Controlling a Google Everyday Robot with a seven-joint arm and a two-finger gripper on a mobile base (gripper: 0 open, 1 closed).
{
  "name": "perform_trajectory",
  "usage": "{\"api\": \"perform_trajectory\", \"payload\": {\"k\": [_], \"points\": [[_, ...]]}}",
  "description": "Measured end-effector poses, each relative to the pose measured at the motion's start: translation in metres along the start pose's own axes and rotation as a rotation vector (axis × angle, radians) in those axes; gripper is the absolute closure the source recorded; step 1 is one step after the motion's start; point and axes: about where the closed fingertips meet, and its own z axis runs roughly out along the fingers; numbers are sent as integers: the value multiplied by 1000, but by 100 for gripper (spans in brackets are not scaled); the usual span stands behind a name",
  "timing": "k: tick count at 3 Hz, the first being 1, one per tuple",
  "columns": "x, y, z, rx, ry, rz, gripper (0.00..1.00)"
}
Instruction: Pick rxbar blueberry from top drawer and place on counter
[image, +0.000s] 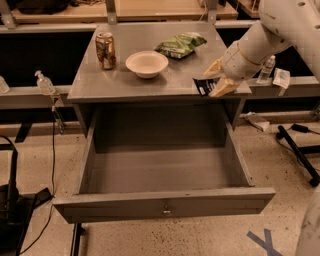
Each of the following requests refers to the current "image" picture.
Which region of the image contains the blue tape cross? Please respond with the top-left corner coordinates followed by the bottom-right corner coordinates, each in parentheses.
top-left (247, 229), bottom-right (283, 256)

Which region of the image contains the black floor stand base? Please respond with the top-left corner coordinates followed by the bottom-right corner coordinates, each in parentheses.
top-left (0, 135), bottom-right (53, 256)

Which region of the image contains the black stand leg right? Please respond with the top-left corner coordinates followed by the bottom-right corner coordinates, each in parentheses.
top-left (276, 126), bottom-right (320, 187)

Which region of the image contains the black cable on floor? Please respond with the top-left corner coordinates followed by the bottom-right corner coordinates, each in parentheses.
top-left (18, 105), bottom-right (58, 255)

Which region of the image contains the white bowl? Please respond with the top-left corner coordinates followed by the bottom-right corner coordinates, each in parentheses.
top-left (126, 51), bottom-right (169, 79)

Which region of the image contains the grey open top drawer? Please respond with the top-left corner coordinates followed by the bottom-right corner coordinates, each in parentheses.
top-left (54, 127), bottom-right (275, 223)

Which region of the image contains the brown soda can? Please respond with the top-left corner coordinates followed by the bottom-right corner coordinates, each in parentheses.
top-left (95, 32), bottom-right (116, 70)

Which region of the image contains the dark blue rxbar wrapper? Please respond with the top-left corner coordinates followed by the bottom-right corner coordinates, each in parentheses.
top-left (193, 78), bottom-right (219, 96)

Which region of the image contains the green chip bag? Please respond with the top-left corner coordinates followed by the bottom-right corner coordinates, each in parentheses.
top-left (155, 32), bottom-right (207, 59)

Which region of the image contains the grey cabinet with counter top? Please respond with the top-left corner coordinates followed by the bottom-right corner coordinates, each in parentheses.
top-left (67, 21), bottom-right (252, 138)

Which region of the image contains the clear pump sanitizer bottle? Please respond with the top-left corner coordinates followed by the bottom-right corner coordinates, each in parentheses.
top-left (35, 70), bottom-right (56, 95)

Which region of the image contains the clear water bottle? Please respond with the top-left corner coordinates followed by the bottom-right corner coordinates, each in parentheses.
top-left (257, 55), bottom-right (276, 84)

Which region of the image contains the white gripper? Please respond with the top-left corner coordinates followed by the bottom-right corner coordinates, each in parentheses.
top-left (203, 40), bottom-right (262, 97)

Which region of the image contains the metal drawer knob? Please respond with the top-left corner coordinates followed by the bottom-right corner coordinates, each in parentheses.
top-left (162, 205), bottom-right (172, 216)

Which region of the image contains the white wrapped floor packet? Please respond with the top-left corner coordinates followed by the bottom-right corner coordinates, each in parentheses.
top-left (245, 112), bottom-right (270, 132)

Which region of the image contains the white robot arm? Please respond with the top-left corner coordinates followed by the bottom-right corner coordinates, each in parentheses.
top-left (204, 0), bottom-right (320, 256)

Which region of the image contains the black bar under drawer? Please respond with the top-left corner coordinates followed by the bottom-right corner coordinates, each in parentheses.
top-left (70, 223), bottom-right (84, 256)

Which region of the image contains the white plastic packet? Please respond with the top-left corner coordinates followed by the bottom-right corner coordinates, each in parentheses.
top-left (273, 68), bottom-right (290, 89)

